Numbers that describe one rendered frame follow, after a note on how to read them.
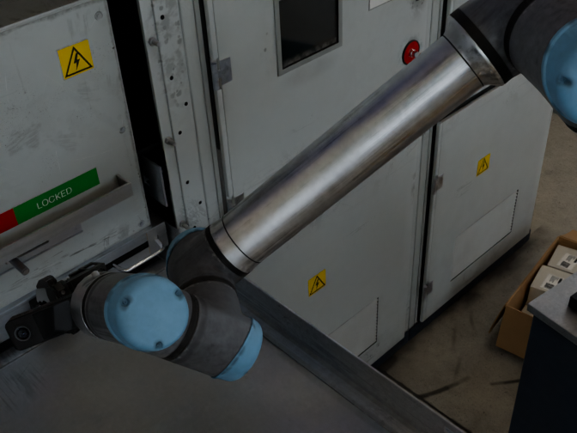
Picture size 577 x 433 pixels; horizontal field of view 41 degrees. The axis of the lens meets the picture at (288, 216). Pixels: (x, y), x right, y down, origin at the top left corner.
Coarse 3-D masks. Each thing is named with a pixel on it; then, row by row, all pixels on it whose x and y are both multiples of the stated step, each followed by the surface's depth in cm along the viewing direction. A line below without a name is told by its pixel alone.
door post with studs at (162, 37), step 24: (144, 0) 122; (168, 0) 125; (144, 24) 124; (168, 24) 127; (144, 48) 131; (168, 48) 129; (168, 72) 131; (168, 96) 133; (168, 120) 136; (192, 120) 140; (168, 144) 138; (192, 144) 142; (168, 168) 141; (192, 168) 145; (192, 192) 148; (192, 216) 150
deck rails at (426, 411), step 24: (240, 288) 140; (264, 312) 138; (288, 312) 131; (264, 336) 135; (288, 336) 135; (312, 336) 129; (312, 360) 130; (336, 360) 127; (360, 360) 121; (336, 384) 126; (360, 384) 125; (384, 384) 119; (360, 408) 122; (384, 408) 122; (408, 408) 117; (408, 432) 118; (432, 432) 115; (456, 432) 111
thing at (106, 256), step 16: (160, 224) 150; (128, 240) 146; (144, 240) 148; (160, 240) 151; (96, 256) 143; (112, 256) 144; (128, 256) 147; (144, 256) 150; (16, 304) 133; (0, 320) 132; (0, 336) 134
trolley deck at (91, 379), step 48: (0, 384) 129; (48, 384) 129; (96, 384) 129; (144, 384) 128; (192, 384) 128; (240, 384) 127; (288, 384) 127; (0, 432) 122; (48, 432) 121; (96, 432) 121; (144, 432) 120; (192, 432) 120; (240, 432) 120; (288, 432) 119; (336, 432) 119; (384, 432) 118
